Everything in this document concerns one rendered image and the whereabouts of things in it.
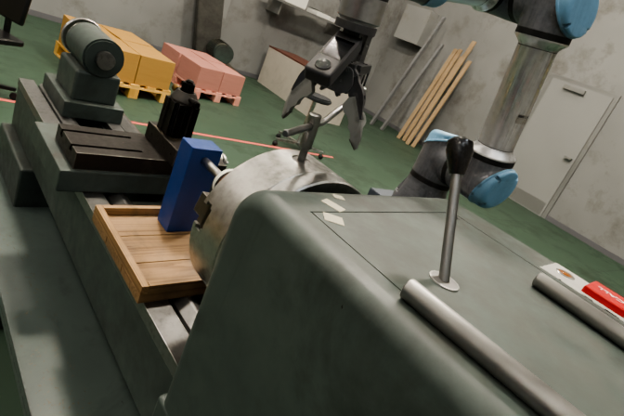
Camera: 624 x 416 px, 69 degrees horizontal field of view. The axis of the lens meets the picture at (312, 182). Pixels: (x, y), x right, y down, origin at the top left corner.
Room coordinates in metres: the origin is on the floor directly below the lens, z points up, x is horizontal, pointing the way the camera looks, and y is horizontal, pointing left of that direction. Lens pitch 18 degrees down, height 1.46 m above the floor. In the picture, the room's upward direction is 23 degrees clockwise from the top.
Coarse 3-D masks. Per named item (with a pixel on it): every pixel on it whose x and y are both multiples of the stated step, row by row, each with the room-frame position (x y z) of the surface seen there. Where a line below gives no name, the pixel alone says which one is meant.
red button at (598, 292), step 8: (584, 288) 0.63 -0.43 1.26; (592, 288) 0.63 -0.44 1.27; (600, 288) 0.65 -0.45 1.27; (592, 296) 0.62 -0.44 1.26; (600, 296) 0.62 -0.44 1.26; (608, 296) 0.62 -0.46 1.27; (616, 296) 0.64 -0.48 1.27; (608, 304) 0.61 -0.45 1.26; (616, 304) 0.60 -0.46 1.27; (616, 312) 0.60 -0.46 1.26
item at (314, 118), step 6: (312, 114) 0.75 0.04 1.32; (318, 114) 0.76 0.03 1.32; (312, 120) 0.75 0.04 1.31; (318, 120) 0.75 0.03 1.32; (306, 132) 0.75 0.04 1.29; (312, 132) 0.75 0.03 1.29; (306, 138) 0.75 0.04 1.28; (312, 138) 0.75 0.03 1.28; (300, 144) 0.76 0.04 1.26; (306, 144) 0.75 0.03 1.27; (312, 144) 0.76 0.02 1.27; (300, 150) 0.76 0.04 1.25; (306, 150) 0.76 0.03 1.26; (300, 156) 0.76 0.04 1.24
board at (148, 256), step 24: (96, 216) 0.90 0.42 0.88; (120, 216) 0.94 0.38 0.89; (144, 216) 0.98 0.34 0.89; (120, 240) 0.82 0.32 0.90; (144, 240) 0.88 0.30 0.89; (168, 240) 0.92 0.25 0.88; (120, 264) 0.78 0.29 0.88; (144, 264) 0.80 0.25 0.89; (168, 264) 0.84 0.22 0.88; (144, 288) 0.71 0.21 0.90; (168, 288) 0.75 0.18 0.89; (192, 288) 0.79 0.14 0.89
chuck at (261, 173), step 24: (240, 168) 0.72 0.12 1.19; (264, 168) 0.71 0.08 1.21; (288, 168) 0.72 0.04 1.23; (312, 168) 0.74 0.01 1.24; (216, 192) 0.69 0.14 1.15; (240, 192) 0.67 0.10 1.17; (216, 216) 0.66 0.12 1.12; (192, 240) 0.68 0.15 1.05; (216, 240) 0.64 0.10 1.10; (192, 264) 0.70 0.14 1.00
